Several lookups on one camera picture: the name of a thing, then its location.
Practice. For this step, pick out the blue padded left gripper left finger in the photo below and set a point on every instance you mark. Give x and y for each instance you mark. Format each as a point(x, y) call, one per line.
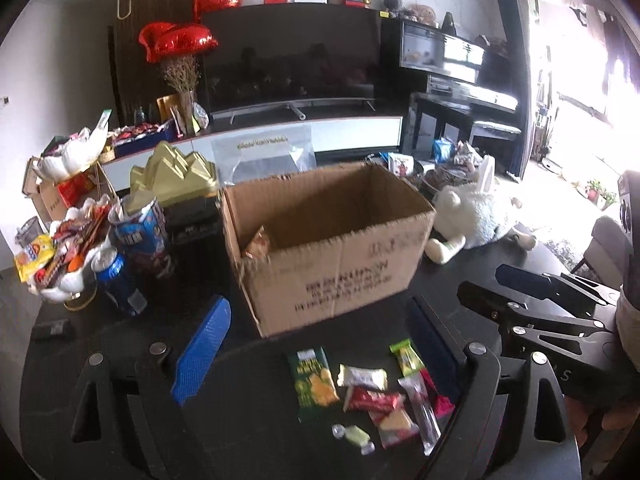
point(176, 354)

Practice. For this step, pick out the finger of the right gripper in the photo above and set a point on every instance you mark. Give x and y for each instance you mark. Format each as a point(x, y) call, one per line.
point(572, 293)
point(508, 313)

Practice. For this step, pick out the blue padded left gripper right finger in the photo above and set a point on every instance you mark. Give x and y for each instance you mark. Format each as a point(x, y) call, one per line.
point(468, 375)

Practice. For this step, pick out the pink red snack bag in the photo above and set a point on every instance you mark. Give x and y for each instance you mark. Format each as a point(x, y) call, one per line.
point(441, 404)

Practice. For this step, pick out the fortune biscuits snack bag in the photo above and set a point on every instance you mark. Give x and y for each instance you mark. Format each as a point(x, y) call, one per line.
point(260, 245)

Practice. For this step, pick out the person's right hand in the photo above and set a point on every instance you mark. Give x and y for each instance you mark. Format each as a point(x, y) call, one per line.
point(620, 417)

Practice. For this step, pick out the green lime candy packet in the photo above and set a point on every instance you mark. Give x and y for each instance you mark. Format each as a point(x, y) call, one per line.
point(408, 359)

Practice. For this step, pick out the clear long candy bar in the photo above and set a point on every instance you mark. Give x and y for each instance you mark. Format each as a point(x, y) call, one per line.
point(417, 393)

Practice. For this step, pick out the silver candy packet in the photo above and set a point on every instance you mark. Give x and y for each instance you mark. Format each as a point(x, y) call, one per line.
point(352, 376)

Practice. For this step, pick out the yellow cracker packet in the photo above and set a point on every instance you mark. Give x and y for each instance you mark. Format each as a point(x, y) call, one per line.
point(395, 427)

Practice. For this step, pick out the white plush toy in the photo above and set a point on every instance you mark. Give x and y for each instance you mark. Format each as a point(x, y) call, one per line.
point(473, 215)

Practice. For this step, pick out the red wafer packet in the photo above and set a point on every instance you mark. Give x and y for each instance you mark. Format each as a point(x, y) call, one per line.
point(362, 399)

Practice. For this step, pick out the clear wrapped green candy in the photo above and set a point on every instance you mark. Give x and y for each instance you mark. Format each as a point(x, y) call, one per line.
point(355, 436)

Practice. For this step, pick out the green chips packet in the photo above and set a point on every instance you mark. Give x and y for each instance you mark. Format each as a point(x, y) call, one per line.
point(313, 381)

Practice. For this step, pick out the blue soda can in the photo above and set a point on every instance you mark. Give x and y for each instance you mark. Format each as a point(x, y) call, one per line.
point(117, 281)

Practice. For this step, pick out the black box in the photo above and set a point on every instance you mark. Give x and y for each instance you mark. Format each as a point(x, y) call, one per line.
point(192, 220)

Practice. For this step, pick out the blue candy tube container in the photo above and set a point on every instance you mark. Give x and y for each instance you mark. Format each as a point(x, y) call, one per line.
point(139, 231)

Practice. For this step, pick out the black remote control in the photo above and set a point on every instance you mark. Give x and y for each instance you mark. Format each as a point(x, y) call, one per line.
point(52, 330)

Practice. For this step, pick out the brown cardboard box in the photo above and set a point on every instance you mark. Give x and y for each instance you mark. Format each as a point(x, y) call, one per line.
point(344, 236)

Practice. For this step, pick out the piano stool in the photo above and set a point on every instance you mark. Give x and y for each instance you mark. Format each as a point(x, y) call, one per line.
point(496, 140)

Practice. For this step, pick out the white shell snack bowl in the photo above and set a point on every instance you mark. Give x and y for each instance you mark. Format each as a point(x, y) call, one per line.
point(56, 266)

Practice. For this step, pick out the metal snack bowl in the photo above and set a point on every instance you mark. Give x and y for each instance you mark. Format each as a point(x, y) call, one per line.
point(402, 166)

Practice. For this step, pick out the gold mountain shaped tin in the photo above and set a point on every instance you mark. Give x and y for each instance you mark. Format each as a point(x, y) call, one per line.
point(171, 177)

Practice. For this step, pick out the clear bag of pistachios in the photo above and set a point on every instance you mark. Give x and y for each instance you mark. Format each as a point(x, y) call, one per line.
point(262, 154)

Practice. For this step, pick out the black piano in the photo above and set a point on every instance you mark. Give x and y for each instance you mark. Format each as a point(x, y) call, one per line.
point(441, 85)

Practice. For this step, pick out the blue snack tray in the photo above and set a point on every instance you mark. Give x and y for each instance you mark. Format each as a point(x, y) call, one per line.
point(130, 140)

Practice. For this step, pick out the upper white shell dish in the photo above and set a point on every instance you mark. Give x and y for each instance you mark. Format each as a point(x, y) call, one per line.
point(77, 155)

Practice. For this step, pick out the dried flower vase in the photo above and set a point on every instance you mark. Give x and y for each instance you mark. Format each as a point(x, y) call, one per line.
point(181, 73)

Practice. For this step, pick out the black television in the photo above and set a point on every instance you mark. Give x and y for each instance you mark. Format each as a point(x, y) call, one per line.
point(290, 51)

